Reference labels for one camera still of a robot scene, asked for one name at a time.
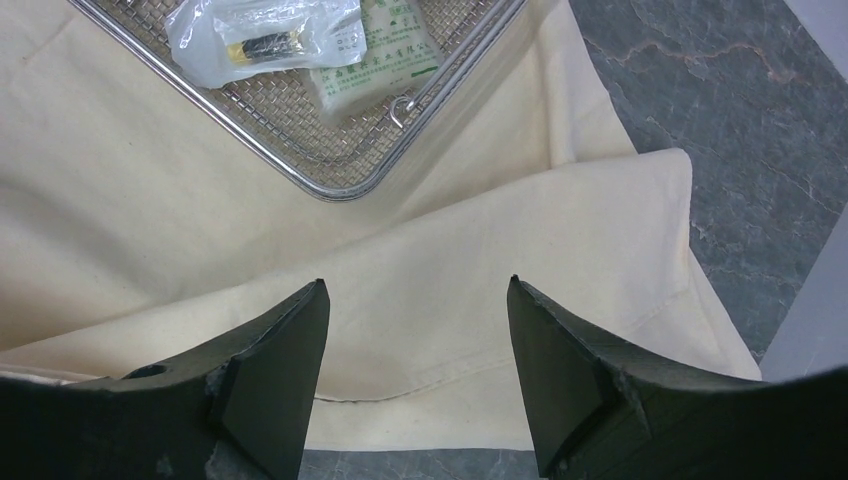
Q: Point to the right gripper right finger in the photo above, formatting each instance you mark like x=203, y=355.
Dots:
x=601, y=407

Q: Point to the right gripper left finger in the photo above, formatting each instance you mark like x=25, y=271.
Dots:
x=237, y=406

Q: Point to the beige cloth wrap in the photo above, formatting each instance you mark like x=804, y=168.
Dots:
x=134, y=228

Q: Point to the clear plastic bag item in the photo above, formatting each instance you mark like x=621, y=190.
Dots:
x=218, y=42

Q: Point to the green printed gauze packet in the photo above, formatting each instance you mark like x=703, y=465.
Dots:
x=401, y=56

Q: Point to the wire mesh steel basket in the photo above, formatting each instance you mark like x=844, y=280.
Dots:
x=272, y=115

